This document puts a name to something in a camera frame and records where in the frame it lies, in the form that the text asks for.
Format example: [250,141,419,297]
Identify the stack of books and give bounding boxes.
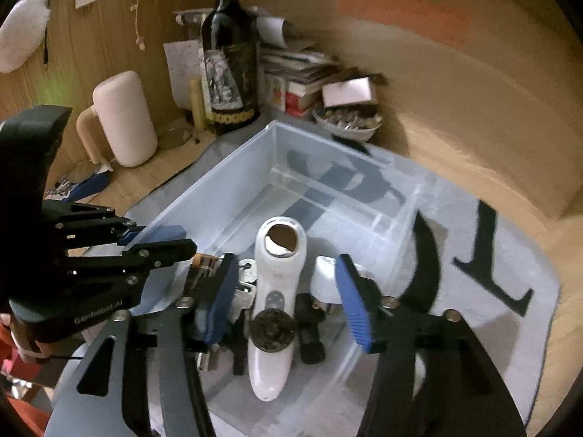
[257,41,347,117]

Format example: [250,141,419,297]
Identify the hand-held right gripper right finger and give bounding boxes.
[334,253,527,437]

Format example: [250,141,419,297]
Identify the rolled magazine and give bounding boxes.
[248,7,289,48]

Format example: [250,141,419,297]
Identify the round dark disc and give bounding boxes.
[250,308,297,353]

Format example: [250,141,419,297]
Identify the white handheld massager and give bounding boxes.
[246,216,307,402]

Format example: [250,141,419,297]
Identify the blue packet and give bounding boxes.
[68,170,114,203]

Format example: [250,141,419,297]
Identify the orange sticky note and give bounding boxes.
[337,0,470,46]

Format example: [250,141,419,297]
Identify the dark wine bottle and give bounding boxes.
[200,0,261,136]

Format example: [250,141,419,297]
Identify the bowl of coins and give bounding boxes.
[312,105,382,142]

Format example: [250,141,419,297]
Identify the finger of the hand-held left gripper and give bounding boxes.
[43,201,185,249]
[59,237,199,278]

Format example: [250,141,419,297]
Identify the red cloth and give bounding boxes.
[0,323,51,433]

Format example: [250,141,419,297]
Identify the white cable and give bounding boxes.
[131,0,146,51]

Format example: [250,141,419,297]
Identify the white paper note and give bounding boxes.
[163,40,203,110]

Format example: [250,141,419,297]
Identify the grey mat with black letters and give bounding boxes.
[55,137,561,437]

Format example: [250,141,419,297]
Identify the cream humidifier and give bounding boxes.
[77,70,158,168]

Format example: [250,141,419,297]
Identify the small black cylindrical device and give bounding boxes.
[295,292,326,365]

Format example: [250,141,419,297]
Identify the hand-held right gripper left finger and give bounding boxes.
[43,252,240,437]

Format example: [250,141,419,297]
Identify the clear plastic storage box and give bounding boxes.
[123,119,426,435]

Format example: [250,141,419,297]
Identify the white plastic cap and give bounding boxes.
[310,256,347,317]

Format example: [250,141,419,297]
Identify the round glass coaster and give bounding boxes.
[159,121,194,149]

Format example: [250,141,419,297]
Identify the white fluffy toy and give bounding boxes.
[0,0,52,74]

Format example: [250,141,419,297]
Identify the small white box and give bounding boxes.
[322,76,379,106]

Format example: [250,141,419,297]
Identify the cream candle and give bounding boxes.
[189,78,208,129]

